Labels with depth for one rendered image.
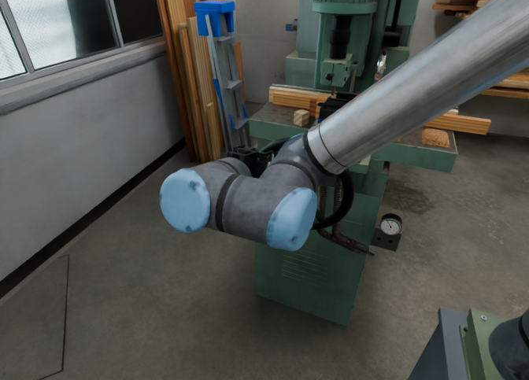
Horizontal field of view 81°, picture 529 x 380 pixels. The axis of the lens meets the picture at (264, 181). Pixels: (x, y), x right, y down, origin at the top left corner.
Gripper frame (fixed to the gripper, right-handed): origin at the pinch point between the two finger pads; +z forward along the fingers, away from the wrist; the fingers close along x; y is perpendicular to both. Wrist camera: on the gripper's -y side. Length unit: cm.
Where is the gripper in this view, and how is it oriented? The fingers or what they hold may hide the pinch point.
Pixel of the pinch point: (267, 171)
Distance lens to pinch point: 78.0
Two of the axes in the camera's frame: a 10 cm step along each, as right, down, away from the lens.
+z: 3.6, -2.1, 9.1
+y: 1.3, -9.5, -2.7
